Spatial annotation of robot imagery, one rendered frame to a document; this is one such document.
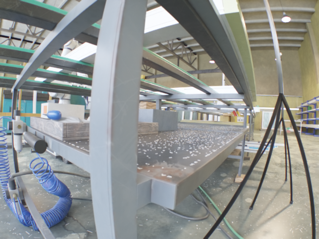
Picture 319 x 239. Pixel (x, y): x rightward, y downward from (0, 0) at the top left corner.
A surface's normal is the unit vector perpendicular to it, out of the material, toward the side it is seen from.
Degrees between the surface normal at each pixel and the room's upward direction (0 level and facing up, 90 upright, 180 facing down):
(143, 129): 90
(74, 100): 90
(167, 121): 90
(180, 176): 0
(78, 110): 90
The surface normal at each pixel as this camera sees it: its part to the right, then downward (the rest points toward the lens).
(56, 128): -0.56, -0.01
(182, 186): 0.83, 0.05
